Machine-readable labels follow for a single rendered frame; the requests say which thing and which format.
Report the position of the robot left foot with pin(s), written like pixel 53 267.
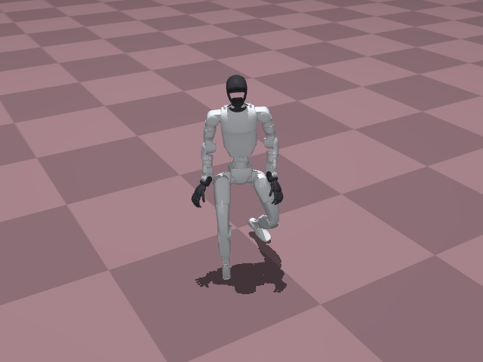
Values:
pixel 262 234

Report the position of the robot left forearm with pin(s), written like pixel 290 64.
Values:
pixel 271 162

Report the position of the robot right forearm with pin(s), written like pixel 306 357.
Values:
pixel 207 166

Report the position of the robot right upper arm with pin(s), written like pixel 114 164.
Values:
pixel 211 122

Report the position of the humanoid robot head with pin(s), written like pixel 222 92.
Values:
pixel 235 84

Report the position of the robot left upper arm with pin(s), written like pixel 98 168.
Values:
pixel 264 116

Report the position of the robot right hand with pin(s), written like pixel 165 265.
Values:
pixel 200 191

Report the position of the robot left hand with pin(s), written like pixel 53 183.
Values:
pixel 275 187

